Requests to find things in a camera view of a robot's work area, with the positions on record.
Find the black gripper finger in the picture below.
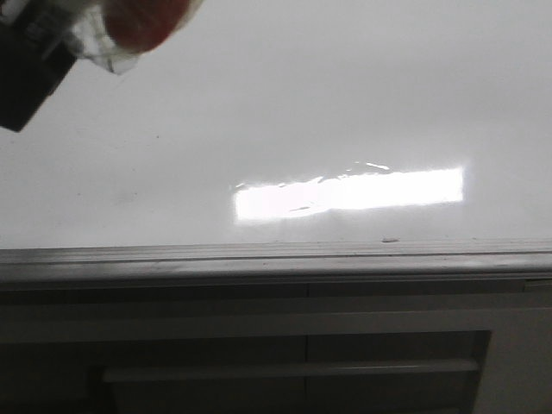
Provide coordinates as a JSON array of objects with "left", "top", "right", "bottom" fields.
[{"left": 1, "top": 1, "right": 76, "bottom": 133}]

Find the white whiteboard with aluminium frame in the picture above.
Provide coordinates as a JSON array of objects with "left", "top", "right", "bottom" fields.
[{"left": 1, "top": 1, "right": 551, "bottom": 285}]

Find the grey metal table frame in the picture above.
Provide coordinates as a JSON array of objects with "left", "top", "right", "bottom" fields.
[{"left": 1, "top": 279, "right": 551, "bottom": 413}]

